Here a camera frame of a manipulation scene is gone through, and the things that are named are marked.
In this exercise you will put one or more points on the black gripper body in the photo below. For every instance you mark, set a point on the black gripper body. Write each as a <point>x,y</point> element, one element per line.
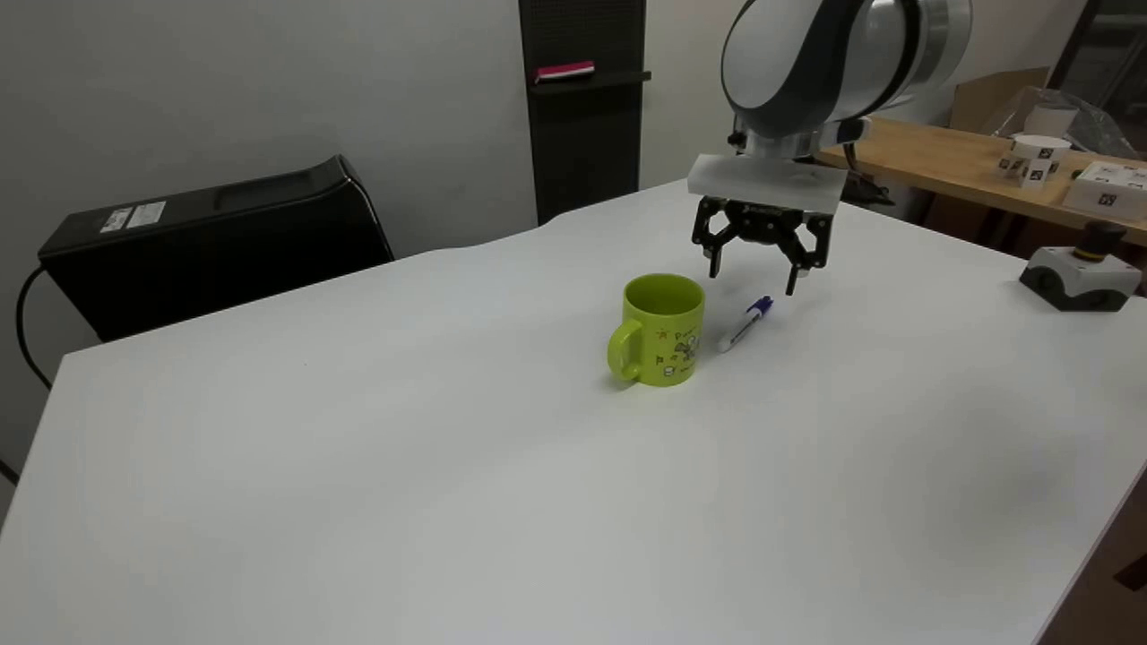
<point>763,218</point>

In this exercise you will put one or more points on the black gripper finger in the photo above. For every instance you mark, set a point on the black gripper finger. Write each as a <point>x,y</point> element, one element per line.
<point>803,253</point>
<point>714,238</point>

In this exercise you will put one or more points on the white pen with blue cap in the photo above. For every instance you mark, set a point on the white pen with blue cap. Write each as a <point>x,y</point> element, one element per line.
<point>744,324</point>

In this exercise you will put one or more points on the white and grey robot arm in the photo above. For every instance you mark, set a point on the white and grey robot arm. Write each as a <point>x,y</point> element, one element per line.
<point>835,60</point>

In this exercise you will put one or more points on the green cup with print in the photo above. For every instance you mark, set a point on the green cup with print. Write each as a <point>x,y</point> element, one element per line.
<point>665,339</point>

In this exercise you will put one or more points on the tall black shelf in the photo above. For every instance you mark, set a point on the tall black shelf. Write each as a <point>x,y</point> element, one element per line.
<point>585,144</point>

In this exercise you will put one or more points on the wooden side table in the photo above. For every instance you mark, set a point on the wooden side table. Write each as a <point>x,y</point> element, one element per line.
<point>944,155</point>

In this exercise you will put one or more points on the pink flat item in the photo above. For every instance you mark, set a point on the pink flat item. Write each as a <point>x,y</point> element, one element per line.
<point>562,74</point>

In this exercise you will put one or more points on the brown cardboard box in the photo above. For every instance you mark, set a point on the brown cardboard box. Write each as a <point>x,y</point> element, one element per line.
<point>997,104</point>

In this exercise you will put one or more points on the small white marker cube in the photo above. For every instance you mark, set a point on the small white marker cube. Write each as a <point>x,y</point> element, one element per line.
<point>1034,159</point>

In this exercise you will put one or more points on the black and white device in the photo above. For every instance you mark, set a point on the black and white device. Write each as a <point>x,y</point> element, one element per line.
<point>1079,281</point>

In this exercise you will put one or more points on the clear plastic bag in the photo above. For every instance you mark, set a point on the clear plastic bag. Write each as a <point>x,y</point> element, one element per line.
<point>1051,112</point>

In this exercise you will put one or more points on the white box with markers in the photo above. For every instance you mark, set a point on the white box with markers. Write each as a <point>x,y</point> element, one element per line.
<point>1112,190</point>

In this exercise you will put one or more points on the black computer tower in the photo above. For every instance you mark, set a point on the black computer tower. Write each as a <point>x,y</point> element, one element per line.
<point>216,257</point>

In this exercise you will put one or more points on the white wrist mount plate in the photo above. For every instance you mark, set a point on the white wrist mount plate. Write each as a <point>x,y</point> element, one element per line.
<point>763,180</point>

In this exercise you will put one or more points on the dark metal frame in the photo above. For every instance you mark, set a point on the dark metal frame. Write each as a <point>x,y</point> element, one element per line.
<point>1116,55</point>

